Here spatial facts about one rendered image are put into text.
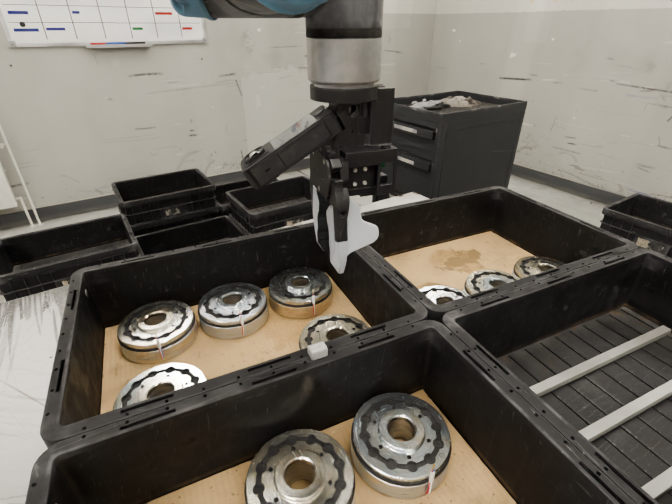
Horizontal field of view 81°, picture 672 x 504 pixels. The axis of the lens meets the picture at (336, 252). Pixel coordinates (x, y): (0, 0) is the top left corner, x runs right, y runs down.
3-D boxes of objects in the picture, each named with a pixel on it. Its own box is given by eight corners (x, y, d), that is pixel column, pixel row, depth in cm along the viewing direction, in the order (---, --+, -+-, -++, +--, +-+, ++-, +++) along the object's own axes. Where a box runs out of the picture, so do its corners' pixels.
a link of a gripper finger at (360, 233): (385, 273, 48) (381, 197, 45) (339, 282, 46) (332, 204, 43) (374, 265, 51) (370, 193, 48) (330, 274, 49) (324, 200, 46)
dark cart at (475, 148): (420, 288, 213) (442, 114, 168) (369, 253, 245) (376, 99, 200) (492, 257, 241) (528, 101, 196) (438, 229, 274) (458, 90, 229)
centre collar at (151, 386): (137, 420, 43) (135, 416, 42) (139, 386, 46) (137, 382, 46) (185, 406, 44) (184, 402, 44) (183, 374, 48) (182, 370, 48)
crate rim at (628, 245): (432, 330, 48) (435, 315, 47) (330, 230, 72) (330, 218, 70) (637, 259, 63) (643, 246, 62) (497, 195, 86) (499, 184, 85)
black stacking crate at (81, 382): (84, 522, 38) (40, 450, 33) (98, 334, 62) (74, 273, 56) (421, 385, 53) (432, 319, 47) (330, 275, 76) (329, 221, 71)
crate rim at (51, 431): (46, 466, 33) (35, 448, 32) (77, 283, 57) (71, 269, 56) (432, 331, 48) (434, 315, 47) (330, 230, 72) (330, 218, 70)
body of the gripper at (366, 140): (395, 199, 46) (404, 87, 40) (324, 210, 43) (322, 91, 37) (368, 178, 52) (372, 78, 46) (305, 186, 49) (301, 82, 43)
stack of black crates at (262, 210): (262, 308, 174) (251, 215, 152) (236, 277, 196) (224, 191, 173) (337, 280, 193) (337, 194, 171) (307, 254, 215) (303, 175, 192)
